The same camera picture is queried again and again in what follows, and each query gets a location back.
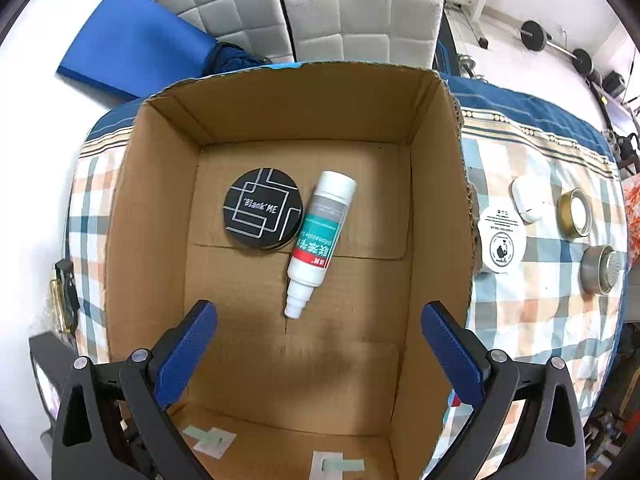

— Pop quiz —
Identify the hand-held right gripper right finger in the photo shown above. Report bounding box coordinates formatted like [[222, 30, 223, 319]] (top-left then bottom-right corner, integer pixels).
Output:
[[421, 301, 586, 480]]

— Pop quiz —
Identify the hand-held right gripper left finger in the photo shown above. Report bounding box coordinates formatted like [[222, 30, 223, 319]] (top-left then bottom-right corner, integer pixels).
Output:
[[51, 300, 218, 480]]

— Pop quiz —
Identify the cardboard box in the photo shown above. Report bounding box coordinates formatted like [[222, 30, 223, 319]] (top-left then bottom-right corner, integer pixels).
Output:
[[102, 60, 481, 480]]

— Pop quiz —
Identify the white round cream jar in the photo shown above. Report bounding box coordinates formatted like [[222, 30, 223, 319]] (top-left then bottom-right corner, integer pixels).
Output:
[[475, 205, 528, 275]]

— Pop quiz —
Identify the white earbud case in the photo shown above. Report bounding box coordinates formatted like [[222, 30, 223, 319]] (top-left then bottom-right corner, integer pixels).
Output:
[[510, 176, 549, 224]]

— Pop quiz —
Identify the metal strainer cup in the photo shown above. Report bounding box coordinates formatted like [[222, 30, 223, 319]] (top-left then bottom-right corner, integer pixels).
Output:
[[580, 245, 626, 295]]

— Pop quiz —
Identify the plaid blanket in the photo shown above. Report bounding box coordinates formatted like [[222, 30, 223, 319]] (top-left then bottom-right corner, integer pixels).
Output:
[[67, 62, 631, 423]]

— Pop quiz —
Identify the black device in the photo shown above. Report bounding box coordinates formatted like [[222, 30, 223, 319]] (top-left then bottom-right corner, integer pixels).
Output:
[[27, 332, 66, 421]]

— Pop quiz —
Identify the black round tin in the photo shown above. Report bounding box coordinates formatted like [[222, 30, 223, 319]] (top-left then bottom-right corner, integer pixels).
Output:
[[222, 167, 304, 248]]

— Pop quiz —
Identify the white bottle teal red label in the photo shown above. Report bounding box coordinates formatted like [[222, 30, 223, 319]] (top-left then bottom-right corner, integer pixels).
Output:
[[284, 170, 358, 319]]

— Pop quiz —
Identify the orange bag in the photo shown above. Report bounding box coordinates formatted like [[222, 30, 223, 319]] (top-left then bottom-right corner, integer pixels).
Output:
[[622, 175, 640, 266]]

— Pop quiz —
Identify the black equipment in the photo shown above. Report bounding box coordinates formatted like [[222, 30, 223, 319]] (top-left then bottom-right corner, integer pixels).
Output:
[[615, 132, 640, 171]]

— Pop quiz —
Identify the dark blue cloth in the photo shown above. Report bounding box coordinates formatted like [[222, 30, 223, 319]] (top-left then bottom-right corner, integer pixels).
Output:
[[202, 42, 273, 78]]

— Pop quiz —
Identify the blue foam mat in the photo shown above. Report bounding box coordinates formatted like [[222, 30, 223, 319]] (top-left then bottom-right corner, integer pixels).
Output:
[[56, 0, 218, 102]]

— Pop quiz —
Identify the black barbell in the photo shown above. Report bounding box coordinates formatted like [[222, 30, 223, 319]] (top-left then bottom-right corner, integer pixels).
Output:
[[520, 20, 593, 76]]

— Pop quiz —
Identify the grey tufted cushion panel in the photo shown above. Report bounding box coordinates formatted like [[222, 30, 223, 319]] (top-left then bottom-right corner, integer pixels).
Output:
[[155, 0, 293, 61], [270, 0, 448, 68]]

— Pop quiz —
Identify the white weight bench frame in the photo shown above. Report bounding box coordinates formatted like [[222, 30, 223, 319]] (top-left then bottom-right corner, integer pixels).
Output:
[[445, 0, 541, 51]]

